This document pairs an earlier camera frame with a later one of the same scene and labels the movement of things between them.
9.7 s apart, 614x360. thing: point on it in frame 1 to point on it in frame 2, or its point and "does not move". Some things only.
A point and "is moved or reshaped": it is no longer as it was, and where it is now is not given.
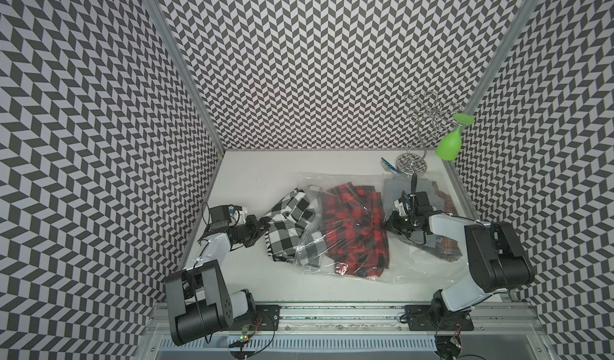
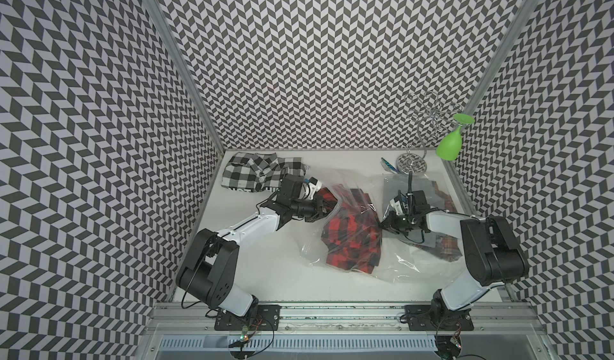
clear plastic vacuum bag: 381,226 is moved or reshaped
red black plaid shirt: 355,232 is moved or reshaped
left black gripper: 256,231 to 318,212
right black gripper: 392,224 does not move
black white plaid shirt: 295,234 to 259,173
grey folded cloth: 392,188 does not move
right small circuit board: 448,346 does not move
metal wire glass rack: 425,107 does not move
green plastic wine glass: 448,145 does not move
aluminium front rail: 496,318 does not move
